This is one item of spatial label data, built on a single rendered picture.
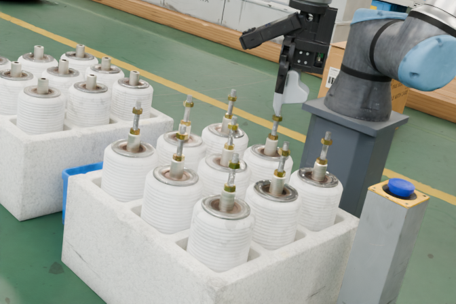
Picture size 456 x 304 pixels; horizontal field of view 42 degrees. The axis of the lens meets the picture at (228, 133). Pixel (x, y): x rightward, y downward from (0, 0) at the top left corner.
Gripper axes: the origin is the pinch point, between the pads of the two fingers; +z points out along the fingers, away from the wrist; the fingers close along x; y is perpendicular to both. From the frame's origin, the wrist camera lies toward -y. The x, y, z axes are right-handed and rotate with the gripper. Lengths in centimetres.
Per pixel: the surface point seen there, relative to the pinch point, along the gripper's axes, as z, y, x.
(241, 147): 11.0, -5.3, 4.0
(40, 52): 7, -61, 26
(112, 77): 10, -43, 27
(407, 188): 1.4, 23.3, -21.0
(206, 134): 9.8, -12.7, 3.2
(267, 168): 10.5, 1.2, -4.7
